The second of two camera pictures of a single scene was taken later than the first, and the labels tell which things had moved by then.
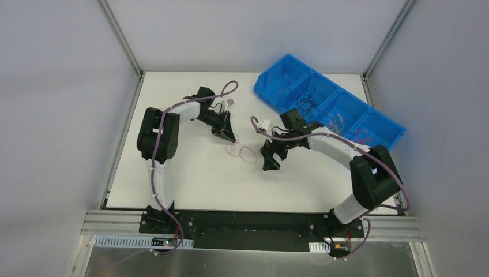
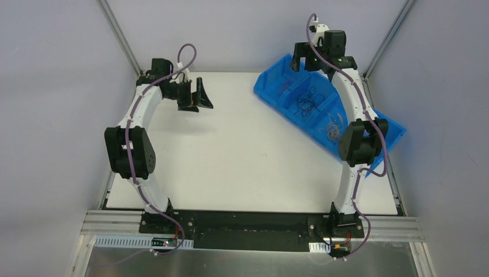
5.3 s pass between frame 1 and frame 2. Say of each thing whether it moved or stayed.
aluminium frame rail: stayed
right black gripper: moved
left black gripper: moved
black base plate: stayed
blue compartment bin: stayed
